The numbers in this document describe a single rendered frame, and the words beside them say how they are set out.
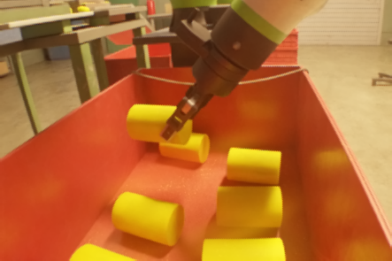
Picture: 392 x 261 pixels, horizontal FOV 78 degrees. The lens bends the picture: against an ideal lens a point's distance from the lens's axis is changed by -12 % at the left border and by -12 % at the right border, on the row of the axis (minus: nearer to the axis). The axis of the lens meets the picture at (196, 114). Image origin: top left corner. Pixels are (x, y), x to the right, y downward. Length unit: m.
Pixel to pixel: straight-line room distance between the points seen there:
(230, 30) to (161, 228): 0.31
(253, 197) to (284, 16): 0.28
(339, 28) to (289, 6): 6.18
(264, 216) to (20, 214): 0.35
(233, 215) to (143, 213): 0.14
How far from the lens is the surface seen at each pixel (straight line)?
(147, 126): 0.48
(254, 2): 0.37
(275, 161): 0.55
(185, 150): 0.63
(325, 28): 6.46
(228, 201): 0.45
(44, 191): 0.44
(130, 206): 0.46
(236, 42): 0.37
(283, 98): 0.66
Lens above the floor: 0.98
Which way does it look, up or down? 23 degrees down
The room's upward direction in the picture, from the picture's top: 5 degrees counter-clockwise
